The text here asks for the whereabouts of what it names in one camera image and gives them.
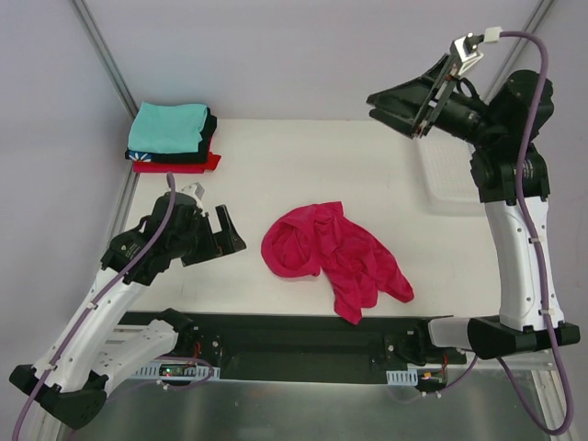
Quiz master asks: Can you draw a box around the white plastic laundry basket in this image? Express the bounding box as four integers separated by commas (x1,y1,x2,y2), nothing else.
416,130,483,217

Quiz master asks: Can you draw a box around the pink t shirt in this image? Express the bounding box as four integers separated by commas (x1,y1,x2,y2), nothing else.
261,201,414,325

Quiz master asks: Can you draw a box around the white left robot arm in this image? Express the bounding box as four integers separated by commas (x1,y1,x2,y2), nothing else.
9,192,246,430

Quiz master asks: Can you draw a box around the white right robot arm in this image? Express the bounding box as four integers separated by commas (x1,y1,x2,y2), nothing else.
367,54,581,363

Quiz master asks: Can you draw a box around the red folded t shirt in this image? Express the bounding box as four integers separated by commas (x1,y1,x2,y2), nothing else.
131,153,221,175

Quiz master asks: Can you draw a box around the black folded t shirt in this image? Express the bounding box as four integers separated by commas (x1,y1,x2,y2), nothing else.
125,106,218,164

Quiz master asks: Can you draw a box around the teal folded t shirt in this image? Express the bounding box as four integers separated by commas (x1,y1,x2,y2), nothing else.
128,102,209,154

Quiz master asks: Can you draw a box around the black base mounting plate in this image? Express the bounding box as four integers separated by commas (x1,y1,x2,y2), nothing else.
140,311,477,382

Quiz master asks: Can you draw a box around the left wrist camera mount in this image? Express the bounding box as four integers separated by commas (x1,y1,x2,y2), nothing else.
180,182,205,203

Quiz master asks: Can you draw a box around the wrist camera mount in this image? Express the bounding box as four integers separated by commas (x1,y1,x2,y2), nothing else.
449,27,503,77
180,182,205,203

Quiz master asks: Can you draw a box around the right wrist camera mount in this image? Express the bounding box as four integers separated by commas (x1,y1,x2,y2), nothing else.
449,27,503,77

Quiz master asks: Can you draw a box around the left white cable duct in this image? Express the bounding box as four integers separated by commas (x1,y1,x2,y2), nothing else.
114,361,221,382

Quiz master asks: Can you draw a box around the white cable duct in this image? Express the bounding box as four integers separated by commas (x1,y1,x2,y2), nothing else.
386,368,419,387
114,361,221,382

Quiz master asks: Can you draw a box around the right aluminium corner post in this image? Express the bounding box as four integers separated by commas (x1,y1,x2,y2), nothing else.
481,0,559,101

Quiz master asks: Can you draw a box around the aluminium corner post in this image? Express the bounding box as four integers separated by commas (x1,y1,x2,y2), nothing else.
481,0,559,101
69,0,139,119

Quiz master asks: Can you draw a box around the right white cable duct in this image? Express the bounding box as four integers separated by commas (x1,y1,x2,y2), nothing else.
386,368,419,387

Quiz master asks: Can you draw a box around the left aluminium corner post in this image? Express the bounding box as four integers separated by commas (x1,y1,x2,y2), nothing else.
69,0,139,119

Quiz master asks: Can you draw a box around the aluminium frame rail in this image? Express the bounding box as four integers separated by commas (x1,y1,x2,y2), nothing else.
57,323,557,371

